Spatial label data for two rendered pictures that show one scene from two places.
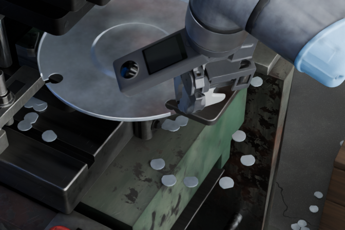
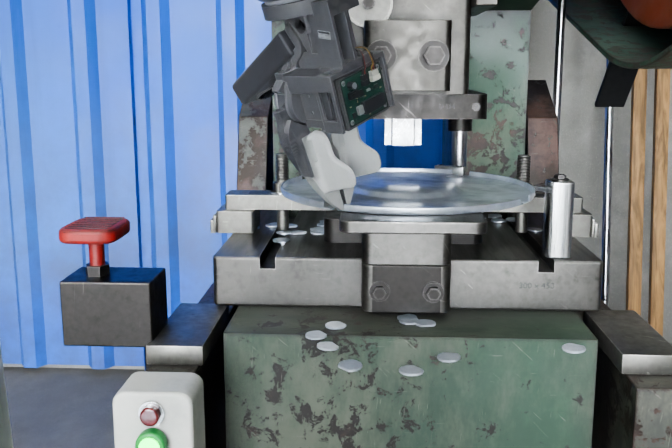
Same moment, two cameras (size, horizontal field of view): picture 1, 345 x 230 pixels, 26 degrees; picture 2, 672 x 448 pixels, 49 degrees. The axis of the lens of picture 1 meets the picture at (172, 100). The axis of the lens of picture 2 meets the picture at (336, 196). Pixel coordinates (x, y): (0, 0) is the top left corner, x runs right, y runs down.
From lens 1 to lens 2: 99 cm
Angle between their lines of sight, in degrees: 64
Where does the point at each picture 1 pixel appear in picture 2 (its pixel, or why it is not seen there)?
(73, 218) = (213, 310)
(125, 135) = (344, 288)
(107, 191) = (264, 313)
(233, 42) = not seen: outside the picture
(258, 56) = (629, 344)
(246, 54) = (333, 59)
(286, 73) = (656, 386)
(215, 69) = (299, 72)
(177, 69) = (263, 56)
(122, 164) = (315, 311)
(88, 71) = not seen: hidden behind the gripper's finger
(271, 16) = not seen: outside the picture
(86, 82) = not seen: hidden behind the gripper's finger
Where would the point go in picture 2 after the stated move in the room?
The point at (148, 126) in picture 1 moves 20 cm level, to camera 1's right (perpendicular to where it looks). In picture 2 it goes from (366, 284) to (476, 343)
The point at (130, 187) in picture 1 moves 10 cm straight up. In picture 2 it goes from (283, 321) to (282, 233)
